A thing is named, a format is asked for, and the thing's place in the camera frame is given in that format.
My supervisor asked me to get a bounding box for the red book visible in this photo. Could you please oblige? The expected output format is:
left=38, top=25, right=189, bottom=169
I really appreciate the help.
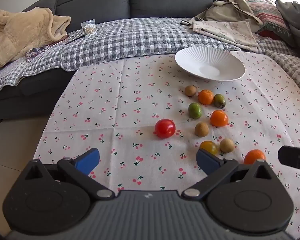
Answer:
left=46, top=35, right=69, bottom=48

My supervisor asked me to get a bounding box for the red tomato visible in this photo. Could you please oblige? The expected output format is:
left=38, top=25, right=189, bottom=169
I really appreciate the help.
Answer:
left=154, top=119, right=176, bottom=139

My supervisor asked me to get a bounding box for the yellow orange tomato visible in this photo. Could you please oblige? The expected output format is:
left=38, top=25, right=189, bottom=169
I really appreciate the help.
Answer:
left=199, top=140, right=219, bottom=155

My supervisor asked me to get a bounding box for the black pen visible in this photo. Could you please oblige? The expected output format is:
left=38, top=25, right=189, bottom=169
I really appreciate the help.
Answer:
left=67, top=34, right=87, bottom=42

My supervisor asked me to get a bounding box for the patterned fabric pouch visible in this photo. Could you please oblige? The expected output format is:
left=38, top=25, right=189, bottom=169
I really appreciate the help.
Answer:
left=26, top=46, right=49, bottom=63

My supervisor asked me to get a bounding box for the grey garment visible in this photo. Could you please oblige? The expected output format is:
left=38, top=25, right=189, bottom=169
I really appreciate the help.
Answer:
left=275, top=0, right=300, bottom=53

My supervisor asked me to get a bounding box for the cherry print tablecloth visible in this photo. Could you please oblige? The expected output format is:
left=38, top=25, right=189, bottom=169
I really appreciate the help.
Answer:
left=34, top=51, right=300, bottom=240

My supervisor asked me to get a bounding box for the beige tote bag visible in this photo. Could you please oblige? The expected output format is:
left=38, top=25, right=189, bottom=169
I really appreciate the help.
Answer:
left=195, top=0, right=264, bottom=27

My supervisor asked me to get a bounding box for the red cushion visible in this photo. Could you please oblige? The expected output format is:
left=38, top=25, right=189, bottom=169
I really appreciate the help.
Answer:
left=259, top=29, right=283, bottom=40

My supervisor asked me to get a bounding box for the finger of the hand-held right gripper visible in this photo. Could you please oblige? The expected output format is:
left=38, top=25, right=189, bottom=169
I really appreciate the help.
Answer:
left=277, top=145, right=300, bottom=170

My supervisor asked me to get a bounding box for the grey checkered quilt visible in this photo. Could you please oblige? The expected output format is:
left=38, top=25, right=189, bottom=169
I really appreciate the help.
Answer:
left=0, top=17, right=300, bottom=95

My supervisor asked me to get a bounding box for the striped patterned pillow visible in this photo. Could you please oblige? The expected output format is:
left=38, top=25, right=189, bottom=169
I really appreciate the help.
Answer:
left=236, top=0, right=294, bottom=34

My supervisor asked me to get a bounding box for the orange mandarin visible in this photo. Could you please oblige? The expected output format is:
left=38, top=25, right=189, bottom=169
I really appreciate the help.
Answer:
left=210, top=110, right=229, bottom=127
left=243, top=149, right=266, bottom=165
left=198, top=89, right=214, bottom=105

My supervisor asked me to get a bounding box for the clear cotton swab box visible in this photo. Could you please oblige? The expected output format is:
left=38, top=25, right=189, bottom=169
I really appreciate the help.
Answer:
left=81, top=19, right=98, bottom=35

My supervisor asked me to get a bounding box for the green and red fruit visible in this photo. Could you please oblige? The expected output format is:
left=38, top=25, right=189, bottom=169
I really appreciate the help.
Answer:
left=213, top=94, right=226, bottom=108

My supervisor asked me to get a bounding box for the green oval fruit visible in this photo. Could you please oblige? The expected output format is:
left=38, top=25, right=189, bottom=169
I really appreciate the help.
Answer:
left=188, top=102, right=202, bottom=119

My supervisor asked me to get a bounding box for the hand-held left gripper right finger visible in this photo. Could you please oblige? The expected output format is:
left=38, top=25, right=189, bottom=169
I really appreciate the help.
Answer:
left=182, top=148, right=276, bottom=200

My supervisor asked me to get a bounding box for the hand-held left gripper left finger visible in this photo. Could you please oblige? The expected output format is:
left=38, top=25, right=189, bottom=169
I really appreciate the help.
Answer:
left=22, top=148, right=115, bottom=200

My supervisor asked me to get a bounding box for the beige fleece blanket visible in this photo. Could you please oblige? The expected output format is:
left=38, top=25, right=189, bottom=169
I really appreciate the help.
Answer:
left=0, top=7, right=72, bottom=72

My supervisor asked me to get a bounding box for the brown kiwi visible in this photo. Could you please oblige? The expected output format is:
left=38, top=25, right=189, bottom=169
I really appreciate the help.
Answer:
left=219, top=138, right=235, bottom=153
left=184, top=85, right=197, bottom=97
left=195, top=122, right=209, bottom=137

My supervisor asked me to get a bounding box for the grey knitted blanket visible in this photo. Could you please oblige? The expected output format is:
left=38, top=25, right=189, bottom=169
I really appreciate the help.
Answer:
left=265, top=50, right=300, bottom=103

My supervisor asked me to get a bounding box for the floral print cloth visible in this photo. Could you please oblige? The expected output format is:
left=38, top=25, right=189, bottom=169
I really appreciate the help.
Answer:
left=192, top=20, right=259, bottom=53

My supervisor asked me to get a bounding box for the white ribbed bowl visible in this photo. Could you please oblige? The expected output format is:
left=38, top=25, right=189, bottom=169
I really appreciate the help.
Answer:
left=174, top=46, right=246, bottom=82

